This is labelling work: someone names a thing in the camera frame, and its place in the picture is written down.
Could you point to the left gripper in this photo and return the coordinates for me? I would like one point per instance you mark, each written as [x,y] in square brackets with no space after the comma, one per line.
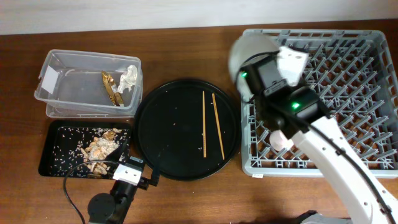
[143,182]

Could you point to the wooden chopstick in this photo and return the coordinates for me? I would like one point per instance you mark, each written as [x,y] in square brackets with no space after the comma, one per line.
[218,125]
[204,123]

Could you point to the pink cup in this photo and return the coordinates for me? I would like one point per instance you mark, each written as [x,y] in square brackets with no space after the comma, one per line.
[279,141]

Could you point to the grey plate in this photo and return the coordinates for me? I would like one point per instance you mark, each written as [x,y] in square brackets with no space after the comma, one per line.
[246,47]

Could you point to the white napkin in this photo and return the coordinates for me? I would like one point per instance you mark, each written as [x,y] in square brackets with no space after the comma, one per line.
[128,79]

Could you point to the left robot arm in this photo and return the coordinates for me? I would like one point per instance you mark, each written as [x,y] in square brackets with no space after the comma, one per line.
[113,207]

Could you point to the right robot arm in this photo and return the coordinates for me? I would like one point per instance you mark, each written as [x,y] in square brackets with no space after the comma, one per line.
[293,109]

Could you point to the grey dishwasher rack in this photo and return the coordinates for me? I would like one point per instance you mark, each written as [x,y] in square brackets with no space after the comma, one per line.
[353,73]

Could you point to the rice and shell scraps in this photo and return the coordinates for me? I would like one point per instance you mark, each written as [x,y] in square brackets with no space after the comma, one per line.
[99,149]

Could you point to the black rectangular tray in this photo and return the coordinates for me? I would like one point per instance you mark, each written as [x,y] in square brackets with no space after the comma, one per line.
[50,139]

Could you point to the black round tray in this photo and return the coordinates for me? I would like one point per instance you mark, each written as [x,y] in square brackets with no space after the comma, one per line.
[169,120]

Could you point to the clear plastic bin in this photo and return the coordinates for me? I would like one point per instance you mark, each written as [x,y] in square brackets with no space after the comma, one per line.
[71,85]

